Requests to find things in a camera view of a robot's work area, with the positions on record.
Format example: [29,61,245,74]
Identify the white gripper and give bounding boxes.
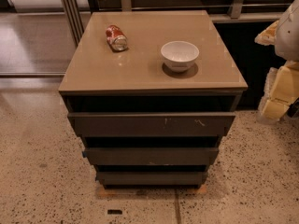
[254,21,299,120]

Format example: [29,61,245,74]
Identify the crushed red soda can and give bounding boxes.
[106,25,128,51]

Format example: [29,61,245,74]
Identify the white ceramic bowl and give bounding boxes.
[161,41,199,73]

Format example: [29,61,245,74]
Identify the grey top drawer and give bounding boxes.
[68,112,235,137]

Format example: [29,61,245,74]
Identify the black object at right edge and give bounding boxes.
[287,98,299,118]

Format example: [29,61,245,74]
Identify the grey bottom drawer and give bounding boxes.
[96,172,207,186]

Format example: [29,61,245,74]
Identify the metal railing frame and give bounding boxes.
[61,0,293,44]

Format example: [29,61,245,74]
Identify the grey drawer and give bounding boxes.
[96,172,207,186]
[83,147,219,166]
[68,112,235,137]

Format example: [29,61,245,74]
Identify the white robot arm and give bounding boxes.
[255,0,299,123]

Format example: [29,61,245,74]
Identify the grey drawer cabinet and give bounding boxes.
[58,10,249,189]

